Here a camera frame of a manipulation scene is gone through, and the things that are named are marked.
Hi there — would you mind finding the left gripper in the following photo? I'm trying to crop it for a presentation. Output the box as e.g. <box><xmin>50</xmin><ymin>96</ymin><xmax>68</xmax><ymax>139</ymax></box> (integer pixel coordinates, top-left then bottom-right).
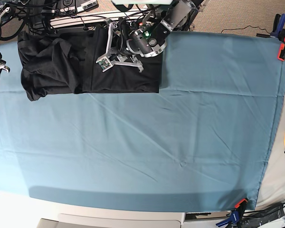
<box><xmin>105</xmin><ymin>19</ymin><xmax>144</xmax><ymax>71</ymax></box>

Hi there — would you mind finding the black T-shirt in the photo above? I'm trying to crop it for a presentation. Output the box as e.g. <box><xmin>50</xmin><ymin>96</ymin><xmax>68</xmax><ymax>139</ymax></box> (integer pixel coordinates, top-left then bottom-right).
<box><xmin>18</xmin><ymin>27</ymin><xmax>162</xmax><ymax>101</ymax></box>

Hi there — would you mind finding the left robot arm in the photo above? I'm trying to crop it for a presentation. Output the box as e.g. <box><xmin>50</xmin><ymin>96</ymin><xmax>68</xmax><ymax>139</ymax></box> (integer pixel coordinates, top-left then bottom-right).
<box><xmin>96</xmin><ymin>0</ymin><xmax>208</xmax><ymax>72</ymax></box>

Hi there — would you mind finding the blue table cloth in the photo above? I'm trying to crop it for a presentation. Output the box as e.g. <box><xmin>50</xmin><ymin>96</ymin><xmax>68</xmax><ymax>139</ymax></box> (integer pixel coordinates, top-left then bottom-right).
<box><xmin>0</xmin><ymin>32</ymin><xmax>285</xmax><ymax>212</ymax></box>

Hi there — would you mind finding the blue clamp top right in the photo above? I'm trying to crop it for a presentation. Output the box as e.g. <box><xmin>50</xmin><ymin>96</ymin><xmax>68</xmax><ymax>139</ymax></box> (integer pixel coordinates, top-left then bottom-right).
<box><xmin>270</xmin><ymin>13</ymin><xmax>285</xmax><ymax>38</ymax></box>

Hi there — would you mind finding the orange black clamp top right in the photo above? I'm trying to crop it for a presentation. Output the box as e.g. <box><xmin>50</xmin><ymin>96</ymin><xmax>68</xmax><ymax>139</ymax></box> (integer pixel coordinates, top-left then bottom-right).
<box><xmin>277</xmin><ymin>28</ymin><xmax>285</xmax><ymax>61</ymax></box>

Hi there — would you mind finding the blue orange clamp bottom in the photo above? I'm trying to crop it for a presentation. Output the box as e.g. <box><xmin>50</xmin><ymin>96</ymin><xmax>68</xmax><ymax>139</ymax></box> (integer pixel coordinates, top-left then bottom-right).
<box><xmin>216</xmin><ymin>198</ymin><xmax>248</xmax><ymax>228</ymax></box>

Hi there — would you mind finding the black plastic bag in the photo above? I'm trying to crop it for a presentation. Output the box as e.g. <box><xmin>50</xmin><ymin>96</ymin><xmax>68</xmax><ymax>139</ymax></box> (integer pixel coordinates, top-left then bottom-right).
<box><xmin>240</xmin><ymin>203</ymin><xmax>285</xmax><ymax>228</ymax></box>

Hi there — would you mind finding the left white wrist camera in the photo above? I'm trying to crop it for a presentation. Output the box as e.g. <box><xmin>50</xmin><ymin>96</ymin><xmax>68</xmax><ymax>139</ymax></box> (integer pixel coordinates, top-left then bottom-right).
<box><xmin>96</xmin><ymin>54</ymin><xmax>114</xmax><ymax>72</ymax></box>

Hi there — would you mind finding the black cable on carpet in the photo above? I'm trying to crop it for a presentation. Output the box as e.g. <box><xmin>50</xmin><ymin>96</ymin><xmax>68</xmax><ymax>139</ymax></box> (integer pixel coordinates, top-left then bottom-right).
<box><xmin>221</xmin><ymin>25</ymin><xmax>273</xmax><ymax>34</ymax></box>

